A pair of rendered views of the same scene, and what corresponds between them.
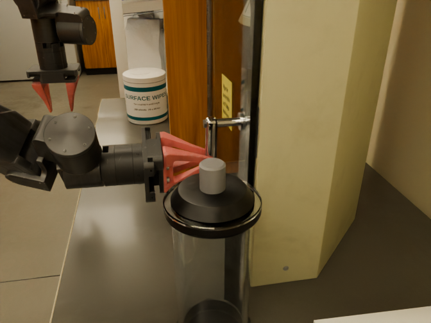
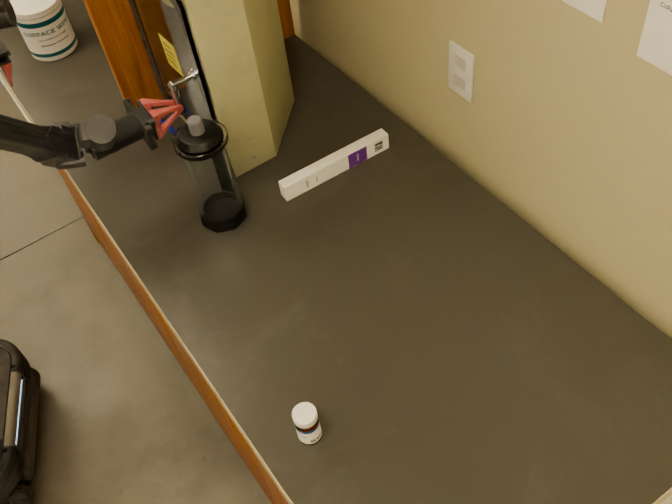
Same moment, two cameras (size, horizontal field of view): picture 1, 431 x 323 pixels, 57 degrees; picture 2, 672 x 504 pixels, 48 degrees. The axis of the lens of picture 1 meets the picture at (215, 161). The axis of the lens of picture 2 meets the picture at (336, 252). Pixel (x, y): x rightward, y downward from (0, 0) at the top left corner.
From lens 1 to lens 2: 105 cm
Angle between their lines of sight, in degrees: 27
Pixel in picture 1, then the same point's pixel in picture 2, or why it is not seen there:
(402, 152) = (320, 22)
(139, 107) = (46, 43)
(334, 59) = (238, 27)
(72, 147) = (107, 136)
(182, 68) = (108, 18)
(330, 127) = (249, 63)
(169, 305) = (187, 208)
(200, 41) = not seen: outside the picture
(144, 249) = (147, 182)
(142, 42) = not seen: outside the picture
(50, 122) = (86, 126)
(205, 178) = (193, 129)
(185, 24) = not seen: outside the picture
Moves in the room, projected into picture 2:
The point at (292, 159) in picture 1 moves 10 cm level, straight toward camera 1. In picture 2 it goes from (233, 90) to (239, 121)
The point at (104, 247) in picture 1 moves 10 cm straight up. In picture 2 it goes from (116, 192) to (101, 159)
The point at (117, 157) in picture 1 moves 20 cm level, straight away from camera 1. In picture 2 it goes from (123, 129) to (77, 85)
